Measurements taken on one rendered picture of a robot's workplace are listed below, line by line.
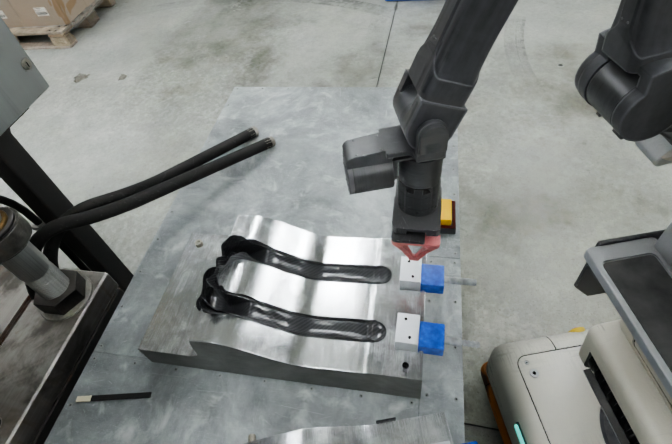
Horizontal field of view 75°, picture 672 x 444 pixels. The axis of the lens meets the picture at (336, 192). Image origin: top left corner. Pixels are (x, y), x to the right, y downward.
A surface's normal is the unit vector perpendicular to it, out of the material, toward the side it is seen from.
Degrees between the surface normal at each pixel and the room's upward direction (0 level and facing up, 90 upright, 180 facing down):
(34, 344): 0
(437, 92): 88
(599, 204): 0
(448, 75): 74
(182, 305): 0
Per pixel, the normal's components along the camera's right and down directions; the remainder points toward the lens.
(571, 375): -0.11, -0.67
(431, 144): 0.15, 0.71
